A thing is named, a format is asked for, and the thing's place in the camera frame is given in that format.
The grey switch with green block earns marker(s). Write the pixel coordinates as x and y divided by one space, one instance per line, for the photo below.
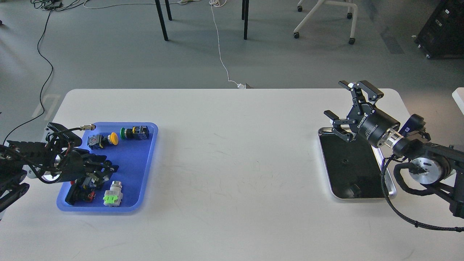
113 197

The black equipment case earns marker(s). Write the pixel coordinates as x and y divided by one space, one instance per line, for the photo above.
442 36

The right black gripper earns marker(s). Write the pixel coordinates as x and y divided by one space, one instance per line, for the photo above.
364 119

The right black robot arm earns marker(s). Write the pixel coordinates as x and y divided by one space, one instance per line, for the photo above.
423 168

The green push button switch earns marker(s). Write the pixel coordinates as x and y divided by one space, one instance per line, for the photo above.
135 133

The yellow push button switch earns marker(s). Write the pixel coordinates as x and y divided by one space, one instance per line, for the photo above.
97 142

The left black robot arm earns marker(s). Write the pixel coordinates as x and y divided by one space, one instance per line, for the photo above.
39 156

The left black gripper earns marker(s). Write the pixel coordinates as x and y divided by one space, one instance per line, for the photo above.
77 165

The red push button switch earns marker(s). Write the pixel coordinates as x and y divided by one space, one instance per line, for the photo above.
81 190

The silver metal tray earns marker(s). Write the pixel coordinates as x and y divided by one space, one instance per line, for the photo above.
360 179

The blue green contact block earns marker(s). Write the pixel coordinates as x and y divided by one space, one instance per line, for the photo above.
92 184

